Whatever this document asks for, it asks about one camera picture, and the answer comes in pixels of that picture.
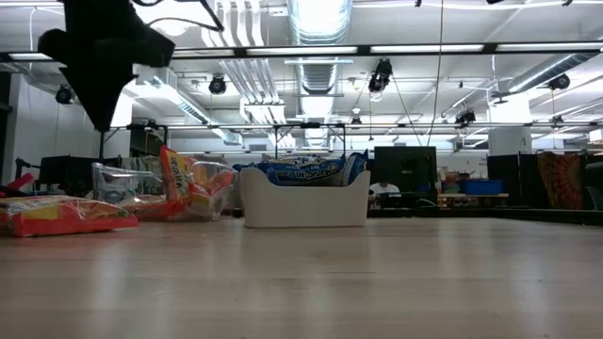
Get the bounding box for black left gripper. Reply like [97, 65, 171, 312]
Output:
[37, 0, 176, 133]

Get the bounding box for black equipment box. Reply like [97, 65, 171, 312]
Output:
[40, 155, 95, 197]

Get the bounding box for clear plastic bin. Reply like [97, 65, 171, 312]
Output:
[91, 161, 238, 222]

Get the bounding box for black clamp stand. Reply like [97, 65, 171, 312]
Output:
[13, 158, 41, 194]

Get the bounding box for red plastic item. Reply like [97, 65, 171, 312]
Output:
[0, 172, 37, 198]

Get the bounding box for orange chicken ramen pack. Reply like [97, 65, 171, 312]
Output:
[0, 195, 139, 238]

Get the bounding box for white plastic bin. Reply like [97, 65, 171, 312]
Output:
[238, 168, 372, 230]

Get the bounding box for person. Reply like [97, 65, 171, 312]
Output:
[368, 182, 401, 208]

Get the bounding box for stacked colourful bowls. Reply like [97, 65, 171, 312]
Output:
[442, 171, 463, 194]

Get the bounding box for wooden shelf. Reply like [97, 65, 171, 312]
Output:
[436, 191, 510, 209]

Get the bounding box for blue storage bin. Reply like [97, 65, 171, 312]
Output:
[460, 179, 504, 196]

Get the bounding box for black cabinet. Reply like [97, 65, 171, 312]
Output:
[487, 153, 541, 208]

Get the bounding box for orange patterned cloth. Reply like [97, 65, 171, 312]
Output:
[536, 151, 588, 211]

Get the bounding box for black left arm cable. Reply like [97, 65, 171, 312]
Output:
[133, 0, 225, 33]

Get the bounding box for silver ventilation duct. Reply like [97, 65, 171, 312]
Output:
[285, 0, 353, 148]

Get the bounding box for black metal frame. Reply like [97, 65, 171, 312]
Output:
[96, 122, 349, 179]

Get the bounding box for thin hanging cable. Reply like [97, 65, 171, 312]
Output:
[426, 0, 445, 147]

